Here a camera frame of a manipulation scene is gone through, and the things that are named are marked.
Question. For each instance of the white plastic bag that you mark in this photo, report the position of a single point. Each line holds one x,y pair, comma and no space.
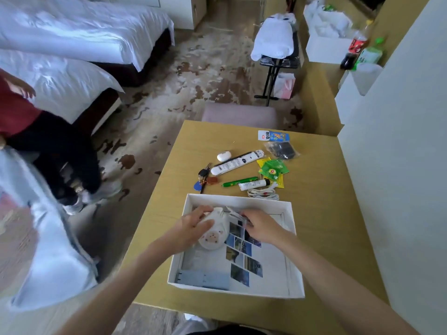
331,20

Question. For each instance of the pink paper gift bag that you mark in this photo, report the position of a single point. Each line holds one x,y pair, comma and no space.
284,86

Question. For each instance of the green and yellow tea bags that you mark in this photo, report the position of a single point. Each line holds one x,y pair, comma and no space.
274,169

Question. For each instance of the white plastic container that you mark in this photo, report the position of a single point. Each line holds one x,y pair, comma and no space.
356,87

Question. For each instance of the black folding luggage rack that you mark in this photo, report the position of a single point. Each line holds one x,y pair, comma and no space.
276,66

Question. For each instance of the white bag with black trim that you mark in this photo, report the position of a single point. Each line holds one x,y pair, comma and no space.
272,38

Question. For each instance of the blue and white sachet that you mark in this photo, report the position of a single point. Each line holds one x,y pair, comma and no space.
274,136

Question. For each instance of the white remote control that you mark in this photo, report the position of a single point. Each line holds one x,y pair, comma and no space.
237,162

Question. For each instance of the black item in clear bag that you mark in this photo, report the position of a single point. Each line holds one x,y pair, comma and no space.
283,149

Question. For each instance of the bunch of keys with fobs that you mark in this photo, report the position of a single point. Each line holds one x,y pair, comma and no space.
203,177

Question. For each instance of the white tube with black cap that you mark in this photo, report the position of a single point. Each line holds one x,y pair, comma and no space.
253,185

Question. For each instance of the grey-blue card piece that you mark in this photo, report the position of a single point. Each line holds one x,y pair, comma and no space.
202,279

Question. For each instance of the person's left hand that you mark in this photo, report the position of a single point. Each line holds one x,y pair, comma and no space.
185,232

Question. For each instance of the person's right fingers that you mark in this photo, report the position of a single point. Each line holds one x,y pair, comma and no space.
249,219

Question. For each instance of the person's right forearm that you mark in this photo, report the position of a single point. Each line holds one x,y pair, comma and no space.
342,286

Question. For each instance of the green tea bottle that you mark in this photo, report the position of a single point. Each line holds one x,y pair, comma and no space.
370,54

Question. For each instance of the bed with white duvet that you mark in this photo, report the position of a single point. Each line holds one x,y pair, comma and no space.
87,27
63,83

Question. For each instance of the white earbuds case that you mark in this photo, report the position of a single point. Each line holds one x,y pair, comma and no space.
224,156

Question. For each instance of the person's left forearm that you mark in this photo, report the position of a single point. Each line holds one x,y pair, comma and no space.
118,293

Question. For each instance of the green pen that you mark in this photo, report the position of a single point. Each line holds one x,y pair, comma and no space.
239,182

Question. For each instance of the person's left thumb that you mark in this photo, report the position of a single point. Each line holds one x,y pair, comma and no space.
206,226

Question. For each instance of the white shallow cardboard box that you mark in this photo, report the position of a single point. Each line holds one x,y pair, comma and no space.
276,275

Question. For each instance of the white open cardboard box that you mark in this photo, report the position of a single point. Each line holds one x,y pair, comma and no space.
326,48

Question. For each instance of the strip of printed photos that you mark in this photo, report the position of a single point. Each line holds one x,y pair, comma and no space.
244,258

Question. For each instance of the person's right hand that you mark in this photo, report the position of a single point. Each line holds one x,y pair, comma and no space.
267,228

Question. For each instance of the cola bottle with red label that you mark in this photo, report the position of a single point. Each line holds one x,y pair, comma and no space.
356,45

